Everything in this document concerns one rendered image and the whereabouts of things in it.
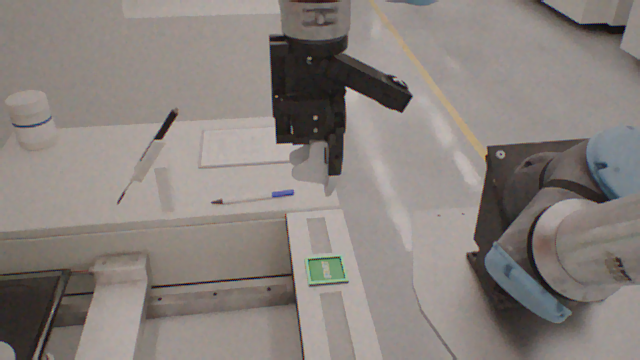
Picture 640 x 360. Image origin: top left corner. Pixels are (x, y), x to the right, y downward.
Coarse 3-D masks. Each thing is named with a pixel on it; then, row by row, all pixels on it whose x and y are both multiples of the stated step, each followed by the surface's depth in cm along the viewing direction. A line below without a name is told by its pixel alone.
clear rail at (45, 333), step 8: (64, 272) 88; (64, 280) 87; (56, 288) 86; (64, 288) 86; (56, 296) 84; (56, 304) 83; (48, 312) 81; (56, 312) 82; (48, 320) 80; (48, 328) 79; (40, 336) 78; (48, 336) 78; (40, 344) 77; (32, 352) 75; (40, 352) 76
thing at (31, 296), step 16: (0, 288) 86; (16, 288) 86; (32, 288) 86; (48, 288) 86; (0, 304) 83; (16, 304) 83; (32, 304) 83; (48, 304) 83; (0, 320) 81; (16, 320) 81; (32, 320) 80; (0, 336) 78; (16, 336) 78; (32, 336) 78; (16, 352) 76
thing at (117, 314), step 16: (96, 288) 89; (112, 288) 89; (128, 288) 89; (144, 288) 89; (96, 304) 86; (112, 304) 86; (128, 304) 86; (144, 304) 87; (96, 320) 83; (112, 320) 83; (128, 320) 83; (144, 320) 86; (96, 336) 81; (112, 336) 81; (128, 336) 81; (80, 352) 78; (96, 352) 78; (112, 352) 78; (128, 352) 78
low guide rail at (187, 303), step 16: (240, 288) 93; (256, 288) 93; (272, 288) 93; (80, 304) 90; (160, 304) 90; (176, 304) 90; (192, 304) 91; (208, 304) 91; (224, 304) 92; (240, 304) 92; (256, 304) 93; (272, 304) 93; (64, 320) 89; (80, 320) 90
